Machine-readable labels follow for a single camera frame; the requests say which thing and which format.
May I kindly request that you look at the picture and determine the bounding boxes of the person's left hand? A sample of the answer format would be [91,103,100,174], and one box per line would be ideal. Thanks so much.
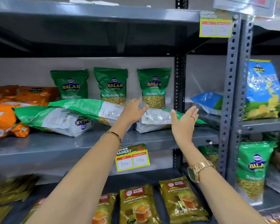
[114,98,149,133]

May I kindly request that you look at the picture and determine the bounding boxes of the yellow price label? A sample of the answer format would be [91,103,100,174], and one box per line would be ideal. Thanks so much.
[199,10,233,38]
[115,144,151,172]

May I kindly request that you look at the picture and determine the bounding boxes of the brown and clear packets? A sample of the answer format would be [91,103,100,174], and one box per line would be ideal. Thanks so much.
[265,131,280,194]

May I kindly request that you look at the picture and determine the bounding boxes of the green snack packet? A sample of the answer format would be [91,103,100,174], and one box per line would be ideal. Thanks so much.
[93,67,128,107]
[48,98,131,127]
[137,67,172,110]
[198,145,219,170]
[135,108,207,134]
[14,106,94,137]
[50,69,90,101]
[235,141,277,206]

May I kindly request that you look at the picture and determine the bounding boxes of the hanging clear plastic packets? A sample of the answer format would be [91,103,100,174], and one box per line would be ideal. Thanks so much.
[213,0,280,31]

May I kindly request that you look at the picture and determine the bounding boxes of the orange red packet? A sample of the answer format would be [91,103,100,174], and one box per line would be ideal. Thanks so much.
[263,211,280,224]

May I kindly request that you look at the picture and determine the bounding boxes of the person's right forearm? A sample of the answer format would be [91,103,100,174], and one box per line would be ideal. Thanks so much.
[176,140,269,224]

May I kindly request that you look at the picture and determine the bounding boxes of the pile of orange snack packets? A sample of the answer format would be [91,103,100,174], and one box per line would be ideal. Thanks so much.
[0,85,60,151]

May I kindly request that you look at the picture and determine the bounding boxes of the grey metal shelf rack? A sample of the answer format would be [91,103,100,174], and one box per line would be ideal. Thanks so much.
[218,13,280,215]
[0,0,224,224]

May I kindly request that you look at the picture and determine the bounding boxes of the gold wrist watch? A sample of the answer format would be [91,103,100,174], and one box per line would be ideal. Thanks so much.
[187,160,216,184]

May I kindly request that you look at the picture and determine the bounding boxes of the gold bangle bracelet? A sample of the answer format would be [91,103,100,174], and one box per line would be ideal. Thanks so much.
[100,131,122,147]

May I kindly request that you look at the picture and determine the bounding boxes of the gold tea packet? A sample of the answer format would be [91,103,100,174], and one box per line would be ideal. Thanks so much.
[92,193,118,224]
[119,184,163,224]
[159,176,210,224]

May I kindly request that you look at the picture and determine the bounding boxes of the person's right hand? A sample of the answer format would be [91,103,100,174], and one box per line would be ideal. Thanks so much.
[170,106,199,144]

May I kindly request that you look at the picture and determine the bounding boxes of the stack of olive tea packs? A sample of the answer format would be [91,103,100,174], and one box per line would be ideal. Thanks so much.
[0,174,40,224]

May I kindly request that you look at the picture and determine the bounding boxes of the person's left forearm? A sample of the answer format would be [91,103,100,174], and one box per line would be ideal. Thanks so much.
[25,131,122,224]

